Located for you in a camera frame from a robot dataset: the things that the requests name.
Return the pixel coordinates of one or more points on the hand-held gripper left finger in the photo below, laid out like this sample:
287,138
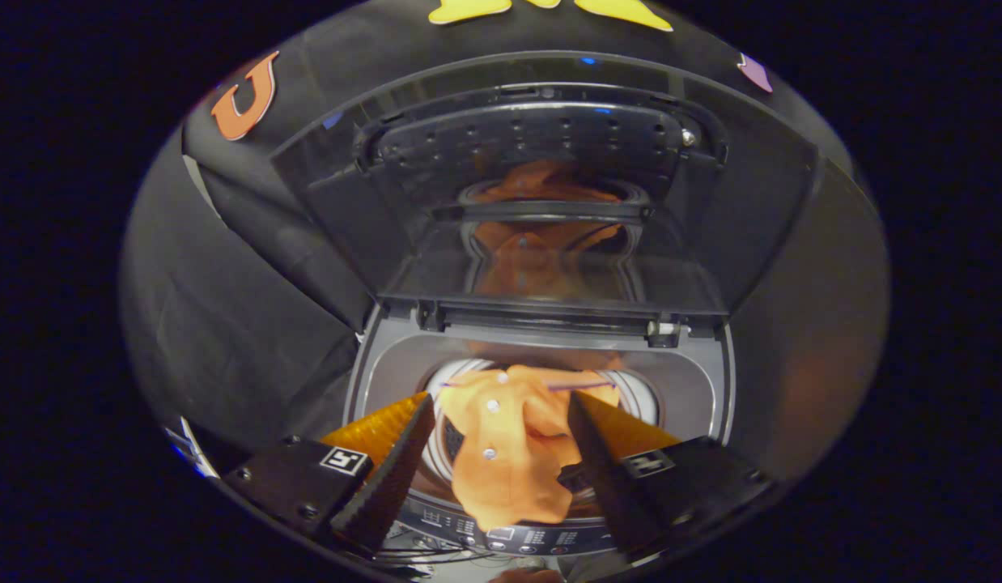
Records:
392,478

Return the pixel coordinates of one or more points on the black backdrop cloth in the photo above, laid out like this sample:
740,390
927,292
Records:
226,324

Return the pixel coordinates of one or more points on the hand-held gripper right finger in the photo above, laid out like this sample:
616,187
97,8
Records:
606,478

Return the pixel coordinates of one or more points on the orange polo shirt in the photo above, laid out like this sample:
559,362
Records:
509,461

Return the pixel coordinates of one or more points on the white and blue object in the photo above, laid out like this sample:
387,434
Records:
189,453

